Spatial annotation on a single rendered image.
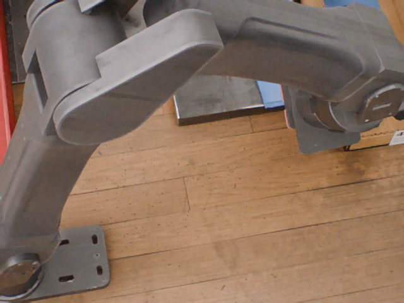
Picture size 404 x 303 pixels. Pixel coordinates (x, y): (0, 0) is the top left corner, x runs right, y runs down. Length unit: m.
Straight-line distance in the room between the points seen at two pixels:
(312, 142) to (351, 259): 0.14
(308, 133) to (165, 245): 0.20
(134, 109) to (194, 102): 0.41
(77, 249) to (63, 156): 0.29
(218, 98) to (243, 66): 0.37
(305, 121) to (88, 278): 0.28
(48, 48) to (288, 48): 0.16
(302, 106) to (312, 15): 0.22
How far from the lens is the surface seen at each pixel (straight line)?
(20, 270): 0.77
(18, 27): 1.03
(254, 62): 0.57
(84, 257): 0.88
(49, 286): 0.87
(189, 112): 0.93
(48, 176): 0.64
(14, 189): 0.66
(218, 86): 0.95
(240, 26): 0.53
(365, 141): 0.94
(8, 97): 0.92
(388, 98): 0.68
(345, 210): 0.92
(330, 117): 0.74
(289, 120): 0.85
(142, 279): 0.88
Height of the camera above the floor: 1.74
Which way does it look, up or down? 64 degrees down
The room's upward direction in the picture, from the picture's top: 5 degrees clockwise
